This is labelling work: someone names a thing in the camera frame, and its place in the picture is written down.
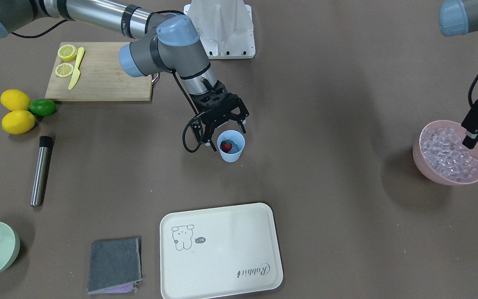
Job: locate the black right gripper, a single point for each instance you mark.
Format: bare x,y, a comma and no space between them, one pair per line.
239,112

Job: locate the red strawberry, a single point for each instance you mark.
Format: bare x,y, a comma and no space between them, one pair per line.
226,146

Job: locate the lemon slice upper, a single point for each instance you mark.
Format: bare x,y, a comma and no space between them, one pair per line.
67,53

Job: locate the pink bowl of ice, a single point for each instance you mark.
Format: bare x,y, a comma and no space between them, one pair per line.
440,156

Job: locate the steel muddler black tip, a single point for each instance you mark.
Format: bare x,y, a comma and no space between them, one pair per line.
41,173

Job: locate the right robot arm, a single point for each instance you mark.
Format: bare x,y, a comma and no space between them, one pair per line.
165,41

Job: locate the yellow plastic knife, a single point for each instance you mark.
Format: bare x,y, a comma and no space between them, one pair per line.
76,72

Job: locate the cream rabbit serving tray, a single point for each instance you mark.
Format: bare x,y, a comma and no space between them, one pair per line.
219,252

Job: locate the yellow lemon upper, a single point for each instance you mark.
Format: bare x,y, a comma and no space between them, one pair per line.
14,99

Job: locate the yellow lemon lower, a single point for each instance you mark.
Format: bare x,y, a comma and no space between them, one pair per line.
18,122

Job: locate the lemon slice lower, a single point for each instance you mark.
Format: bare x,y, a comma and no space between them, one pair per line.
64,70

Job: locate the light blue cup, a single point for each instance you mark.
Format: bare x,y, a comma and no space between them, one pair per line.
238,141

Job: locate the grey folded cloth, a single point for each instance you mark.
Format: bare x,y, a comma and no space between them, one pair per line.
115,266

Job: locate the yellow lemon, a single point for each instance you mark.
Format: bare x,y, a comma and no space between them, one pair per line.
14,99
18,122

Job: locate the green lime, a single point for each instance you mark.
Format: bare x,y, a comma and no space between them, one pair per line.
42,107

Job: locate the lemon slice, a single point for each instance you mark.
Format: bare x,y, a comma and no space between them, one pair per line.
67,53
64,70

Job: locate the wooden cutting board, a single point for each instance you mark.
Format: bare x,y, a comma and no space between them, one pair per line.
102,78

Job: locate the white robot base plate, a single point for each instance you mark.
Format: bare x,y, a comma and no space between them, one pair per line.
225,27

